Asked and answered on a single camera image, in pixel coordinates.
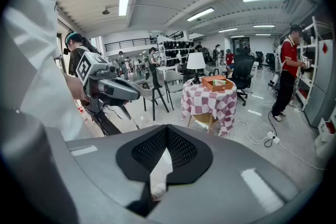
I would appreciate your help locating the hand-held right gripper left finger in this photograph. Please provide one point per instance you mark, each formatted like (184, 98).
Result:
(99, 165)

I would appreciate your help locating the white crate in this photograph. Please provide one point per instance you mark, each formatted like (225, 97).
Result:
(326, 128)

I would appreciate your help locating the person's white shirt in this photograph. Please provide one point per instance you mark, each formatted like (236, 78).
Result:
(39, 60)

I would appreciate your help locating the gray cabinet red diamond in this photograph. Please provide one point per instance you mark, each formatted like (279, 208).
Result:
(323, 81)

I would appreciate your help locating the brown cardboard box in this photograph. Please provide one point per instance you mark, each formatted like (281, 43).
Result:
(210, 85)

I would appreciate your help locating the black office chair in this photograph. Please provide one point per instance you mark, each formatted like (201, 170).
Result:
(242, 68)

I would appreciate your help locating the person's left forearm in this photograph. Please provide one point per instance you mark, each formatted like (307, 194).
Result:
(74, 87)

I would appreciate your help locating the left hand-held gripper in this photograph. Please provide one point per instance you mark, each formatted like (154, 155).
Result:
(88, 68)

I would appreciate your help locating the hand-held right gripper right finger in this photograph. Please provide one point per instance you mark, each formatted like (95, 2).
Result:
(223, 165)

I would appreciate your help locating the white power strip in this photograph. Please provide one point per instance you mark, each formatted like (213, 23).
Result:
(273, 137)

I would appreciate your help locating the white shelf unit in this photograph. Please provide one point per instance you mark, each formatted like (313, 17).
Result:
(313, 34)

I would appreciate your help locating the white table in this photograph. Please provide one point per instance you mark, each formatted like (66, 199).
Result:
(166, 68)

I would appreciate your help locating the white table lamp black base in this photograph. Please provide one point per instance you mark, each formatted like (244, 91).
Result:
(195, 61)

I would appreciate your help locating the black shelf of bags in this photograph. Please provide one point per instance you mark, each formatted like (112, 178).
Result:
(174, 49)

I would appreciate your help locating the gray chair black legs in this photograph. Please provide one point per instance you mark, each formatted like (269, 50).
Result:
(155, 93)
(173, 77)

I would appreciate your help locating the round table with checkered cloth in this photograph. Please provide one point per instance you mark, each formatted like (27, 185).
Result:
(207, 105)

